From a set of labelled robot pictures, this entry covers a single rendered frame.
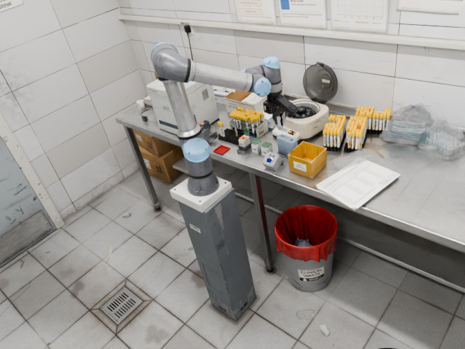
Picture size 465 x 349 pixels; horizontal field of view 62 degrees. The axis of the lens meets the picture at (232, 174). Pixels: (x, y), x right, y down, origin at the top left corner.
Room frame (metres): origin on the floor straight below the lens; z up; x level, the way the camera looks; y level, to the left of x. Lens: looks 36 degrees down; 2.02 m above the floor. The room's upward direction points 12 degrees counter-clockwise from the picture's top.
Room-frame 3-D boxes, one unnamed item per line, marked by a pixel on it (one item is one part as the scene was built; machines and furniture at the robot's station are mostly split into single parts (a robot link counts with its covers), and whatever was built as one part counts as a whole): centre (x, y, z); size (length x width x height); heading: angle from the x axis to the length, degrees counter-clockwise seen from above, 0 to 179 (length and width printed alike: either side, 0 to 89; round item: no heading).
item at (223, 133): (1.91, -0.05, 0.93); 0.17 x 0.09 x 0.11; 43
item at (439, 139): (1.44, -1.00, 0.94); 0.20 x 0.17 x 0.14; 17
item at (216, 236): (1.46, 0.15, 0.44); 0.20 x 0.20 x 0.87; 42
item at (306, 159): (1.49, -0.37, 0.93); 0.13 x 0.13 x 0.10; 41
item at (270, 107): (1.68, -0.27, 1.17); 0.09 x 0.08 x 0.12; 37
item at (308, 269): (1.56, -0.35, 0.22); 0.38 x 0.37 x 0.44; 42
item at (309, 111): (1.86, -0.44, 0.97); 0.15 x 0.15 x 0.07
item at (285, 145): (1.64, -0.30, 0.92); 0.10 x 0.07 x 0.10; 37
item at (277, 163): (1.56, -0.22, 0.92); 0.13 x 0.07 x 0.08; 132
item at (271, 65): (1.68, -0.27, 1.32); 0.09 x 0.08 x 0.11; 98
